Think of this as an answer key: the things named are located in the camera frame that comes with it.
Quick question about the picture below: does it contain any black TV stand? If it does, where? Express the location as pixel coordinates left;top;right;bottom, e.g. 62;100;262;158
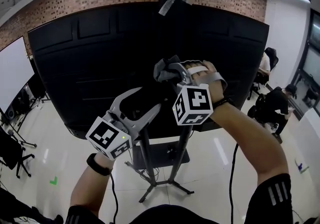
124;0;195;204

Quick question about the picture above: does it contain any person's black shirt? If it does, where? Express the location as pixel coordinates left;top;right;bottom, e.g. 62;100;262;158
66;172;295;224

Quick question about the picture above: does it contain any black wrist watch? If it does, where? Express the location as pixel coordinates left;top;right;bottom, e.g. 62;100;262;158
86;153;112;176

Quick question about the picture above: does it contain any person's right hand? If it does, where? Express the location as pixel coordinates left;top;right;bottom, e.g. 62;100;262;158
188;59;225;106

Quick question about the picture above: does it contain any seated person in white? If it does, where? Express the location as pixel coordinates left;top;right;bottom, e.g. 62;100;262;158
247;47;280;100

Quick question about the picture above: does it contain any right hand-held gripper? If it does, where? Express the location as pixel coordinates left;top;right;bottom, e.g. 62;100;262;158
167;59;228;126

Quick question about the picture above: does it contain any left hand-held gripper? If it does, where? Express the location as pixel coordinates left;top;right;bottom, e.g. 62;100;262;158
85;86;163;161

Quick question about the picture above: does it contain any grey tape strip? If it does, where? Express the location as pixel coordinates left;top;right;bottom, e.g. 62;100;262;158
158;0;187;16

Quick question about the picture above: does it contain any black television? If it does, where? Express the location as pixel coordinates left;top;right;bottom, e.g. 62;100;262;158
26;2;270;141

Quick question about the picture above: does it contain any person's right forearm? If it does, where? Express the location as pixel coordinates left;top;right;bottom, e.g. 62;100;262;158
209;101;291;188

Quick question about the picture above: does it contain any person's left forearm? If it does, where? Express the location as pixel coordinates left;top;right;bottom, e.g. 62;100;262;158
69;152;115;210

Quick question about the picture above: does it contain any white screen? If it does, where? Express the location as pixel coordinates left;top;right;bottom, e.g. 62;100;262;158
0;35;36;115

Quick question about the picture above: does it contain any blue and green floor tape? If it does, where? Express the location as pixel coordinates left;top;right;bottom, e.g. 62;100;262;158
294;159;311;174

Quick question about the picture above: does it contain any black cord bracelet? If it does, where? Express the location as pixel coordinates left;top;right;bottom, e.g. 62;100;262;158
212;97;236;113

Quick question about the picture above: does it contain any dark glass window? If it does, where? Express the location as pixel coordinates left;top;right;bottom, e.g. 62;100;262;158
292;9;320;119

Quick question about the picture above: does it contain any black office chair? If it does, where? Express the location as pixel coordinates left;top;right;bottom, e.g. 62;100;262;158
0;125;36;179
247;92;280;135

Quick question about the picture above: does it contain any grey cloth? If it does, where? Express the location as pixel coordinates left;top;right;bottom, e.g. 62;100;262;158
153;54;183;84

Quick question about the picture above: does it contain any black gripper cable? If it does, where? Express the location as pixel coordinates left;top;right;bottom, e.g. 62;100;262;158
228;142;239;224
109;174;120;224

